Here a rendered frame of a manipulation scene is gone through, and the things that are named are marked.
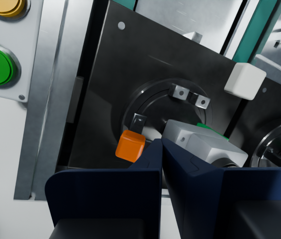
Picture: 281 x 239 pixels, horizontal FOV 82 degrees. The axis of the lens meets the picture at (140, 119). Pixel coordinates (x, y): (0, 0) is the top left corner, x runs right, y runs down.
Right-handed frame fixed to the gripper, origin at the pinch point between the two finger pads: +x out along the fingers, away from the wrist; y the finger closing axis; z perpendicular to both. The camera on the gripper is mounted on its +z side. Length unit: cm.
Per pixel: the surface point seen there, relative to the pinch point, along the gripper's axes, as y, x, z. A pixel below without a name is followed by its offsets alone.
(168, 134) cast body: -1.4, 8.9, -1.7
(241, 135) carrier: -16.8, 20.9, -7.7
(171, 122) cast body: -1.7, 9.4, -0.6
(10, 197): 29.3, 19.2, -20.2
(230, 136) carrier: -14.3, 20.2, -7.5
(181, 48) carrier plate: -3.9, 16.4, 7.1
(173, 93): -2.5, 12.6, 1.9
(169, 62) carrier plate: -2.4, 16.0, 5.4
